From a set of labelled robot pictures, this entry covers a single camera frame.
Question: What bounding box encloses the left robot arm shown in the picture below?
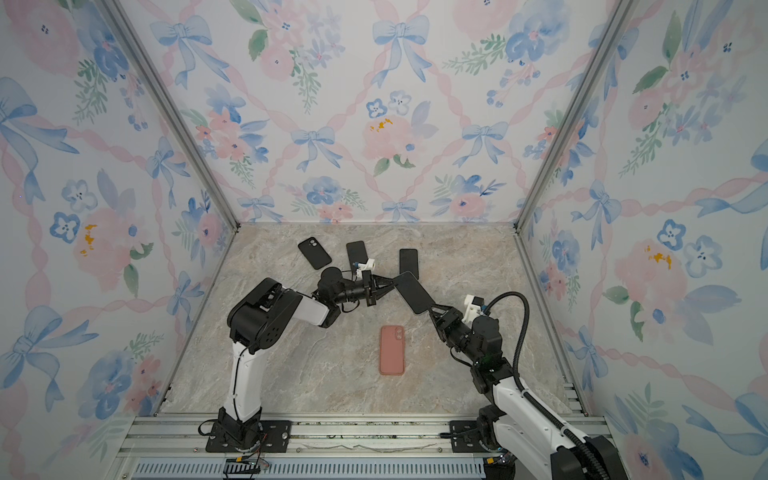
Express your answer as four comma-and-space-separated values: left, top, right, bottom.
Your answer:
211, 267, 395, 452

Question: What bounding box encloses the right corner aluminium post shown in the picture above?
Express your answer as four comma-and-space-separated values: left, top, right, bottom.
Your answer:
515, 0, 636, 234

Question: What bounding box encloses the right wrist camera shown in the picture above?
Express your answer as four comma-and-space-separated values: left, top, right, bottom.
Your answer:
462, 295, 485, 326

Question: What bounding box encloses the corner aluminium post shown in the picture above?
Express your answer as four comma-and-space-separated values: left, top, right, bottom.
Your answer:
96, 1, 240, 230
515, 0, 636, 234

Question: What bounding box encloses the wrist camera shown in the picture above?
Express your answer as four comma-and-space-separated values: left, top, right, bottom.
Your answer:
352, 258, 375, 281
462, 295, 485, 326

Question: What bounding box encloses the blue phone black screen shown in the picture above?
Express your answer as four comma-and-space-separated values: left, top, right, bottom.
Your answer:
399, 248, 420, 279

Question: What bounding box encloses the phone with pink edge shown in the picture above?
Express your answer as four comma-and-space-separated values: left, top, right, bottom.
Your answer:
346, 240, 369, 273

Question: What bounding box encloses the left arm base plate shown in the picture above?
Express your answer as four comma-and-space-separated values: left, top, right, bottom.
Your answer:
205, 420, 293, 454

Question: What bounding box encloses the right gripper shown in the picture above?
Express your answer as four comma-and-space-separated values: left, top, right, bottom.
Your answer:
429, 302, 485, 369

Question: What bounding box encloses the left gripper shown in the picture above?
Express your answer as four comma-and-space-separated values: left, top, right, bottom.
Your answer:
333, 274, 398, 310

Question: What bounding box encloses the aluminium rail frame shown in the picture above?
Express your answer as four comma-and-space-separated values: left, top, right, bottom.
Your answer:
110, 385, 612, 479

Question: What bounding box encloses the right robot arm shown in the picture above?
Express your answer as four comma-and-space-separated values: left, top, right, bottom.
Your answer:
429, 303, 628, 479

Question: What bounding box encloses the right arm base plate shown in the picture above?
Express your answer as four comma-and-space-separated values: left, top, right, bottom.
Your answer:
447, 420, 496, 454

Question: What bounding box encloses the black phone case with camera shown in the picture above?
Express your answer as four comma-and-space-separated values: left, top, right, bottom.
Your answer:
298, 237, 332, 270

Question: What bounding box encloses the pink phone case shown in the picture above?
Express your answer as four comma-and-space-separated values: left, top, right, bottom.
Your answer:
379, 325, 405, 376

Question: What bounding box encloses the left corner aluminium post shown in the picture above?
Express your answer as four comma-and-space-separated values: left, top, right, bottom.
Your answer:
96, 1, 240, 230

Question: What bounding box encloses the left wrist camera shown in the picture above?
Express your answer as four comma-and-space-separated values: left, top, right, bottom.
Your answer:
352, 258, 375, 281

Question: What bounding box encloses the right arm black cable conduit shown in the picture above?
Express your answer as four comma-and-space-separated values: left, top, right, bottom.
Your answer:
482, 291, 610, 480

